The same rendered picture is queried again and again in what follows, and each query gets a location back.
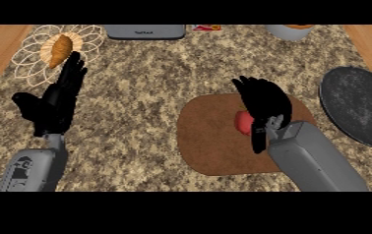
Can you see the grey round pot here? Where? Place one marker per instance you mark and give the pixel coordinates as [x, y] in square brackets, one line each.
[289, 31]

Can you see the grey flat appliance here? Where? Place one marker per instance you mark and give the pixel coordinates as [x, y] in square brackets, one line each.
[145, 32]

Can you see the red and white package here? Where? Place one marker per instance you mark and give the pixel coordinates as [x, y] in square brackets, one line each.
[207, 27]

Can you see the brown wooden cutting board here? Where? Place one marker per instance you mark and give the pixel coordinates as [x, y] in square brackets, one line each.
[217, 136]

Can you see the dark grey pan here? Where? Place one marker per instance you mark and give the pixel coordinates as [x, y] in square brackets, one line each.
[348, 103]

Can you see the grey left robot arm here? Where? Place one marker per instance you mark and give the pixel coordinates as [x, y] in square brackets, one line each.
[34, 169]

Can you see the golden brown croissant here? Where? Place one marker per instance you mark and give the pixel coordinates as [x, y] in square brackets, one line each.
[59, 50]

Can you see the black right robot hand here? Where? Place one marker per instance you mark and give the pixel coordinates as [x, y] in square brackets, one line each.
[269, 102]

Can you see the red bell pepper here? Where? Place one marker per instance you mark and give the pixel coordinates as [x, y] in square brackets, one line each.
[244, 122]

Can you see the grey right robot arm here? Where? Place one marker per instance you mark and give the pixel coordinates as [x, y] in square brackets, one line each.
[310, 156]

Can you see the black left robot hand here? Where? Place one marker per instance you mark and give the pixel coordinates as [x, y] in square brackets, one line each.
[53, 105]

